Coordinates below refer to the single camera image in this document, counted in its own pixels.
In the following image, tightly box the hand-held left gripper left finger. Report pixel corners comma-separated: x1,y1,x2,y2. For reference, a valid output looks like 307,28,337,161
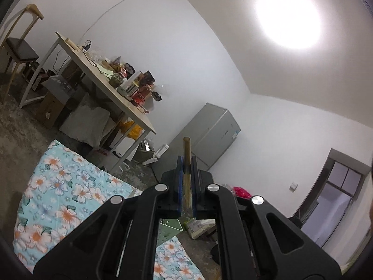
33,156,184,280

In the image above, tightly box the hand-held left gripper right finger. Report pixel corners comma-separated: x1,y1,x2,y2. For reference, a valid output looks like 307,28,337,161
191,156,342,280

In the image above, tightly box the wooden chopstick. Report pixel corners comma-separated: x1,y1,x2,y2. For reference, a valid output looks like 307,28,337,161
183,137,192,208

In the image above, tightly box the green perforated utensil holder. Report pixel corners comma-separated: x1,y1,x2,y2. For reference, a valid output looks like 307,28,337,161
157,219,183,249

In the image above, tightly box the white power strip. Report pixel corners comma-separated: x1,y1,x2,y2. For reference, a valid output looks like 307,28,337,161
142,144,170,165

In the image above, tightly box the open box of supplies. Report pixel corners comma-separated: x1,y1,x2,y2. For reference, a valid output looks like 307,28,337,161
186,218,217,239

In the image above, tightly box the pink plastic thing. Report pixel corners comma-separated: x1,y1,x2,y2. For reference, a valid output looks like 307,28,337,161
232,185,253,199

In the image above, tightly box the grey-green bag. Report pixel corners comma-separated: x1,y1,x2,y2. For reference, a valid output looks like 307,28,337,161
134,139,155,164

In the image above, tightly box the grey refrigerator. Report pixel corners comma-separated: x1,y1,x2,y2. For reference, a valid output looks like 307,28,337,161
167,102,242,172

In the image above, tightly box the white appliance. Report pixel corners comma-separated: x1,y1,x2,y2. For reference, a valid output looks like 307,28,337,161
107,136,138,164

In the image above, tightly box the yellow plastic bag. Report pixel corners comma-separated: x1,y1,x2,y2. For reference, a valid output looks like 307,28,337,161
119,119,145,141

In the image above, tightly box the white sack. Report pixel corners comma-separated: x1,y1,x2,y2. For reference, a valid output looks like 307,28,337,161
60,92,110,148

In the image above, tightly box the pile of food packages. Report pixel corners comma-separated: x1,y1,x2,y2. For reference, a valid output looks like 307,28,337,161
87,49,164,115

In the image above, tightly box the floral blue blanket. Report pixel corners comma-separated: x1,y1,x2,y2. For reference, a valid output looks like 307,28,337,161
12,139,205,280

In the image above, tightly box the light wooden desk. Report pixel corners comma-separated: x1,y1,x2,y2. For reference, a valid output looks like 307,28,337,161
19,31,158,176

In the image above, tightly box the cardboard box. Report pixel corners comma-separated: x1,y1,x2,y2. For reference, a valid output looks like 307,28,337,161
35,91,66,129

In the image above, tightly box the grey box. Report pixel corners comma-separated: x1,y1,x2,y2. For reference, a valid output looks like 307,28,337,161
42,75,80,97

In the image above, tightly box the wooden rolling pin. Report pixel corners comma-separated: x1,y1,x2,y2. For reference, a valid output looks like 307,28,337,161
65,37,80,52

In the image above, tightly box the black case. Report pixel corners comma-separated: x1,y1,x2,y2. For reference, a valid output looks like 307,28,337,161
22,61,56,91

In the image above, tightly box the ceiling lamp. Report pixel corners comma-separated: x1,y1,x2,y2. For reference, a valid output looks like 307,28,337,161
254,0,325,51

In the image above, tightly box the wooden chair with dark seat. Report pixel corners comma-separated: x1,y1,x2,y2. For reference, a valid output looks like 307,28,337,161
0,4,45,103

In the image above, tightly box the window with grey frame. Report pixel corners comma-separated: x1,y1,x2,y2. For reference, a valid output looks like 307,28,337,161
300,148,367,249

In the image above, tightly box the wall cable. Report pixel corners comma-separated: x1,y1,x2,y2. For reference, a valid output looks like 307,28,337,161
57,0,135,65

